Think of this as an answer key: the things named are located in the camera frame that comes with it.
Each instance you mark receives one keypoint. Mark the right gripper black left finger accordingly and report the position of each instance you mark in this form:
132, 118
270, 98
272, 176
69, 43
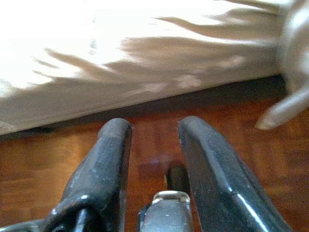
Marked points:
101, 174

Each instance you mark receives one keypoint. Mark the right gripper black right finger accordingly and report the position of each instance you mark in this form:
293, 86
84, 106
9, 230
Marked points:
217, 183

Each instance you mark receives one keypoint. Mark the grey robot right leg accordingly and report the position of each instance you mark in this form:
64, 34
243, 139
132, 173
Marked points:
166, 212

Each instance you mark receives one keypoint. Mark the bed with beige floral sheet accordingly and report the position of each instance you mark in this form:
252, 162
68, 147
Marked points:
120, 72

